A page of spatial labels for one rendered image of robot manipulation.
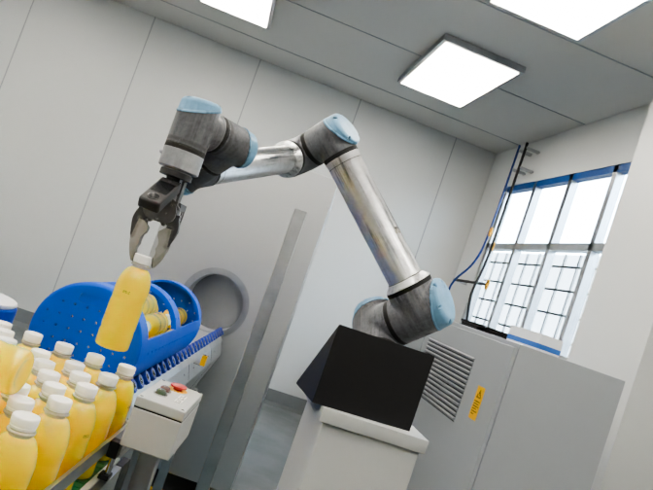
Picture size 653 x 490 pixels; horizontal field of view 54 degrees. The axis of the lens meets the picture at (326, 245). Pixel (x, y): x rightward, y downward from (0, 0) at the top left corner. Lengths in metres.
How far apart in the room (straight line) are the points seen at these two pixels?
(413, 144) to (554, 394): 4.76
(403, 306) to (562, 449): 1.22
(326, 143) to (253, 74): 5.13
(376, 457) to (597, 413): 1.33
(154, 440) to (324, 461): 0.66
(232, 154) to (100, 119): 5.61
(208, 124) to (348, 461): 1.00
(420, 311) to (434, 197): 5.33
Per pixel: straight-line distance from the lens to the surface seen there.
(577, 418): 2.96
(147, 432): 1.34
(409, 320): 1.98
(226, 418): 3.13
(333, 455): 1.87
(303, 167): 2.03
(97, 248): 6.97
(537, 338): 3.00
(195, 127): 1.42
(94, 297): 1.72
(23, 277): 7.14
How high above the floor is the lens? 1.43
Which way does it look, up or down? 3 degrees up
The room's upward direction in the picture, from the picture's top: 19 degrees clockwise
